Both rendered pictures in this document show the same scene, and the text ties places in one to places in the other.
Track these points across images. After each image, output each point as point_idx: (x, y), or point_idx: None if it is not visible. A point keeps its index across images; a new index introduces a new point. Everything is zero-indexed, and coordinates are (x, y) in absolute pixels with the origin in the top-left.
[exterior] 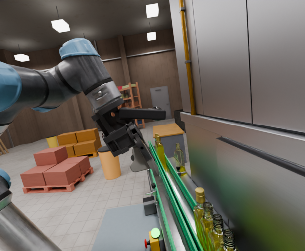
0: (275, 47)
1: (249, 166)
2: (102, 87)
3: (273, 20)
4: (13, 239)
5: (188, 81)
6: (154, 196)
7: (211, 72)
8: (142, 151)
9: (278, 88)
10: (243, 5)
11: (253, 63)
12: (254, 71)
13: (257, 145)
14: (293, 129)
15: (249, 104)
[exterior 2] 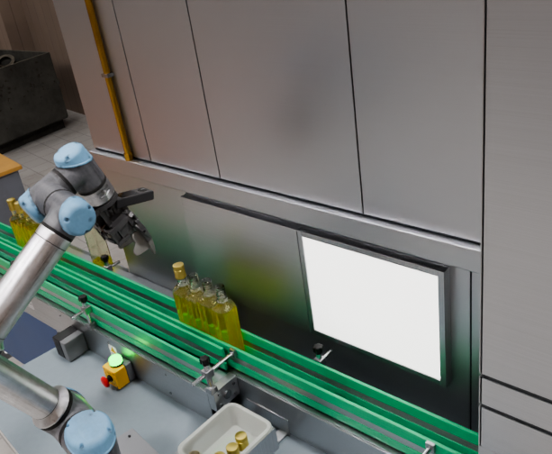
0: (229, 119)
1: (224, 222)
2: (104, 186)
3: (223, 98)
4: (14, 375)
5: (114, 107)
6: (87, 316)
7: (159, 110)
8: (145, 233)
9: (236, 152)
10: (195, 67)
11: (212, 123)
12: (215, 131)
13: (228, 200)
14: (249, 184)
15: (214, 159)
